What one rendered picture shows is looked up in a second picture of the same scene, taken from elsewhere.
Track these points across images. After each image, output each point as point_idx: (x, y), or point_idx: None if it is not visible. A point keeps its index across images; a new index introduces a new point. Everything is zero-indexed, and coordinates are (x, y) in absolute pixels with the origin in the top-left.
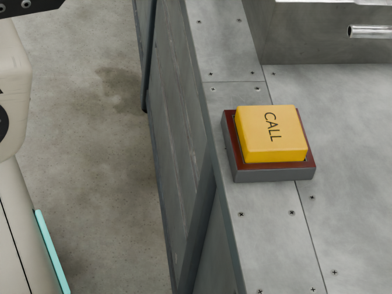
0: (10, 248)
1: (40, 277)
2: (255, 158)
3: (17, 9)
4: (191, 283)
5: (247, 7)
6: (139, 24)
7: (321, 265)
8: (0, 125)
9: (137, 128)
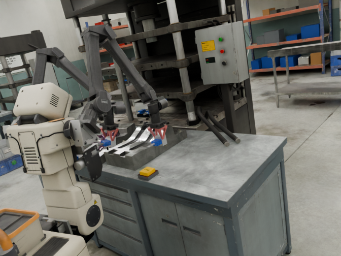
0: None
1: None
2: (148, 174)
3: (95, 178)
4: (150, 247)
5: (124, 166)
6: None
7: (170, 178)
8: (99, 211)
9: (102, 252)
